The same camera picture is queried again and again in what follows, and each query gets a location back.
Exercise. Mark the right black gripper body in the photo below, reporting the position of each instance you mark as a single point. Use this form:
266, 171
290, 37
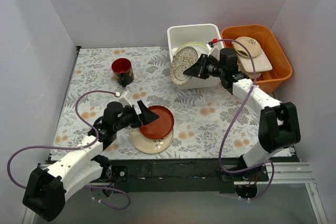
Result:
203, 66

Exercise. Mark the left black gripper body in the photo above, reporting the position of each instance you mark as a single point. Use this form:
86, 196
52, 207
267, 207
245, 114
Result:
139, 118

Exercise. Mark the red brown bowl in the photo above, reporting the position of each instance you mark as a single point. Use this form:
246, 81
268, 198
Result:
161, 127

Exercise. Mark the speckled white plate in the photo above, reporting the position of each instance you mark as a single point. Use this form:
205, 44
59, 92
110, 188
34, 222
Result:
182, 64

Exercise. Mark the cream green leaf plate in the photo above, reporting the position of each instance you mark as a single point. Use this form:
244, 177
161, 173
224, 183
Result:
189, 44

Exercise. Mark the cream plate with blue rim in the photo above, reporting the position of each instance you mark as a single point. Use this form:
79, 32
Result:
150, 146

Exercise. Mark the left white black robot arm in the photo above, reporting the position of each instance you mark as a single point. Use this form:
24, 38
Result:
48, 189

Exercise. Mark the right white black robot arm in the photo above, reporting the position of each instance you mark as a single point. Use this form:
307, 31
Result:
278, 122

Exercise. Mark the white plastic bin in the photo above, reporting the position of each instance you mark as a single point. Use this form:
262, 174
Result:
179, 35

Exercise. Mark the orange plastic bin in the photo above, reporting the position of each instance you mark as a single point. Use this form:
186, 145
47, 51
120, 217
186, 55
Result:
281, 67

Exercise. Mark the floral patterned mat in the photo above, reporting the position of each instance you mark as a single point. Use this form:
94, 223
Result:
204, 118

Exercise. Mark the rectangular cream dish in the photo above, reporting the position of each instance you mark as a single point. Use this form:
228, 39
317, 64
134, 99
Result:
261, 62

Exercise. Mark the red black lacquer cup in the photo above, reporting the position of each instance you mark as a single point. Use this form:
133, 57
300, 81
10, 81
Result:
122, 71

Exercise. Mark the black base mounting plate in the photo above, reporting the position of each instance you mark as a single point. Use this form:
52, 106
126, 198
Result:
196, 175

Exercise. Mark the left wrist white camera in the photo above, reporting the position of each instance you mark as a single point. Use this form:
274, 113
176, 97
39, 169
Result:
124, 99

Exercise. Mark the wrist white camera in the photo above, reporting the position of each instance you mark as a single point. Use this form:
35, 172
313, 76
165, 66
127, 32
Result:
124, 99
213, 49

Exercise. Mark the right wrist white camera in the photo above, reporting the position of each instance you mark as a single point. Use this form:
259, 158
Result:
213, 49

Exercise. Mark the aluminium rail frame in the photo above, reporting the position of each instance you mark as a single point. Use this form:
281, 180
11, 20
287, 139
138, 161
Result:
289, 196

